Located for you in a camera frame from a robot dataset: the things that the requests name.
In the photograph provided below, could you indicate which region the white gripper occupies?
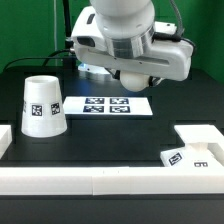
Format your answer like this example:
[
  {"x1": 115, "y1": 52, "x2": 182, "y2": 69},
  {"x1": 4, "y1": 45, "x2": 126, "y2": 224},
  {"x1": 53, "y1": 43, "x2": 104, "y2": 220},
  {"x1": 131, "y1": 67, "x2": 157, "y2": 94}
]
[{"x1": 72, "y1": 5, "x2": 193, "y2": 87}]

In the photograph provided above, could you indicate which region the white lamp base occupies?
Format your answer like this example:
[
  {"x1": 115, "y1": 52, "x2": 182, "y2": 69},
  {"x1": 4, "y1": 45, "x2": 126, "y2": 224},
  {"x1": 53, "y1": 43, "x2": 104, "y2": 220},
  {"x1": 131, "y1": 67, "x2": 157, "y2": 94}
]
[{"x1": 160, "y1": 124, "x2": 224, "y2": 168}]

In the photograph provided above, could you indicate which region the white lamp bulb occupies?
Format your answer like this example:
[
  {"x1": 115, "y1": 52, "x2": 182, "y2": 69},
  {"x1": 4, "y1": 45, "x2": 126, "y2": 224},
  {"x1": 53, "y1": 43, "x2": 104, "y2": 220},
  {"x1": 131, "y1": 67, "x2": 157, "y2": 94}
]
[{"x1": 120, "y1": 71, "x2": 149, "y2": 92}]

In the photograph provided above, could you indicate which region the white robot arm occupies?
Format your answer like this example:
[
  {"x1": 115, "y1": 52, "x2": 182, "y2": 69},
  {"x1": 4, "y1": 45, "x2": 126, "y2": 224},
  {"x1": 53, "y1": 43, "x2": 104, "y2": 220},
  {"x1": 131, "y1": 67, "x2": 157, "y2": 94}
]
[{"x1": 71, "y1": 0, "x2": 194, "y2": 91}]

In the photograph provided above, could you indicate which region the white lamp shade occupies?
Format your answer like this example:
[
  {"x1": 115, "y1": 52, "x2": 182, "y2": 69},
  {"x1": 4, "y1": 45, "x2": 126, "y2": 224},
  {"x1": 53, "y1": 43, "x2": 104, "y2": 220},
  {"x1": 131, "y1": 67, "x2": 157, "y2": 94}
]
[{"x1": 21, "y1": 75, "x2": 67, "y2": 138}]

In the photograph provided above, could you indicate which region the white marker board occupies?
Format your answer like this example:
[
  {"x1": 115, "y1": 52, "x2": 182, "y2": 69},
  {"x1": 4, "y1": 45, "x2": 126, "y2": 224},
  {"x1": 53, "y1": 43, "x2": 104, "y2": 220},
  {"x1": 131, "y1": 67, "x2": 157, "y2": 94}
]
[{"x1": 63, "y1": 96, "x2": 153, "y2": 116}]

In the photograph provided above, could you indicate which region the white left fence block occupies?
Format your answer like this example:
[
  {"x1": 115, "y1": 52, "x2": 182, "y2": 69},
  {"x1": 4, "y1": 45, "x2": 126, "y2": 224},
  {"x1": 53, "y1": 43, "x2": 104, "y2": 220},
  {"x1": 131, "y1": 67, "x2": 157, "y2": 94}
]
[{"x1": 0, "y1": 125, "x2": 12, "y2": 159}]

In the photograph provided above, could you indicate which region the black vertical hose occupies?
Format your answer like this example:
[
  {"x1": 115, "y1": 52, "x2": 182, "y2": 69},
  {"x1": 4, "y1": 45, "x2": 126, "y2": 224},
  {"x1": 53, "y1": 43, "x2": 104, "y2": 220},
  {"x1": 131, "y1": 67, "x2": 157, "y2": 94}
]
[{"x1": 61, "y1": 0, "x2": 75, "y2": 51}]

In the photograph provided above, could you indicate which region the white front fence rail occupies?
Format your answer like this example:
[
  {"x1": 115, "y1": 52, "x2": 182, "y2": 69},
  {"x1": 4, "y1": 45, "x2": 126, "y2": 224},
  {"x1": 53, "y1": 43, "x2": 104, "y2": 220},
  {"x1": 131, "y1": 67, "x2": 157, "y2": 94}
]
[{"x1": 0, "y1": 167, "x2": 224, "y2": 195}]

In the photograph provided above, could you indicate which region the black cable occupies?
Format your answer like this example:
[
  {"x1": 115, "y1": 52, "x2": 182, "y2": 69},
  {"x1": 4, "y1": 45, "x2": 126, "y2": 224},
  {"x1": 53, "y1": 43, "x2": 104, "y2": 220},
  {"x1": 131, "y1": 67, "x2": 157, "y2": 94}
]
[{"x1": 2, "y1": 48, "x2": 84, "y2": 72}]

